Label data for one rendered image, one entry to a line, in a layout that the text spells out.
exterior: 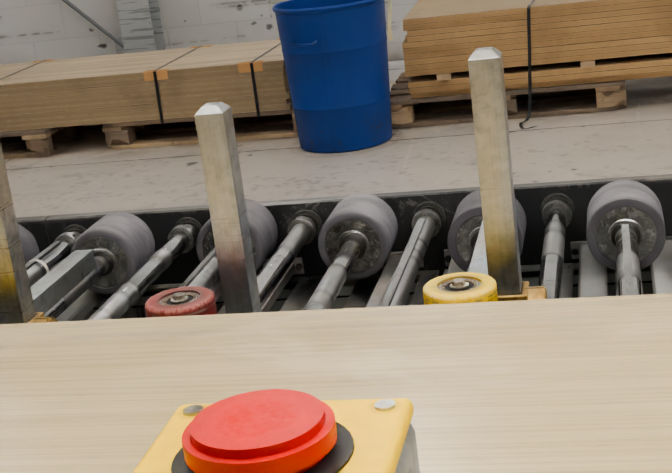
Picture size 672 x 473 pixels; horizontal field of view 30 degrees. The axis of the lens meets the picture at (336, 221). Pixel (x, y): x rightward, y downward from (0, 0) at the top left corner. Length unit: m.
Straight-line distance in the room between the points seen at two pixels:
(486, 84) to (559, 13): 4.81
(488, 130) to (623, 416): 0.45
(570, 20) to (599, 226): 4.41
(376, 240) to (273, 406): 1.55
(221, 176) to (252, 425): 1.15
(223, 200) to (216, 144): 0.07
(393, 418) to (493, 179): 1.08
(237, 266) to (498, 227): 0.31
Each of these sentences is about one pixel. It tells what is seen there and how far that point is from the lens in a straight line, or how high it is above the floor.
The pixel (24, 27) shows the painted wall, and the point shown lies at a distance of 8.30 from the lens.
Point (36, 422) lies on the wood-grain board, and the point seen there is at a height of 0.90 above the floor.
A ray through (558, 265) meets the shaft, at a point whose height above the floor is 0.81.
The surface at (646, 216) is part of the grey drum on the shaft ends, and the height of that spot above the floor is 0.83.
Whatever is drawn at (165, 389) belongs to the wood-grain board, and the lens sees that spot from 1.22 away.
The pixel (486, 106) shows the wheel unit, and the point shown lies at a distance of 1.39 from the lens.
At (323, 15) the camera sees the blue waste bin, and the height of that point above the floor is 0.66.
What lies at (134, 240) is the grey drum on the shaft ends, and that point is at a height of 0.83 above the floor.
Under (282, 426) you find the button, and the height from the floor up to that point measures 1.23.
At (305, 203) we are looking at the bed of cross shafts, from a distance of 2.01.
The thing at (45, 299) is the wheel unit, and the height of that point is 0.83.
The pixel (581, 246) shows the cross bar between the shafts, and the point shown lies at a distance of 1.97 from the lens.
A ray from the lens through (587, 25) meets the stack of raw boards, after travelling 6.19.
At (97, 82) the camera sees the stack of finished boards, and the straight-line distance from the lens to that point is 6.74.
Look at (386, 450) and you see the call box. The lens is 0.33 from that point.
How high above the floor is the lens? 1.37
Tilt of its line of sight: 16 degrees down
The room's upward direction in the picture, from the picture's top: 7 degrees counter-clockwise
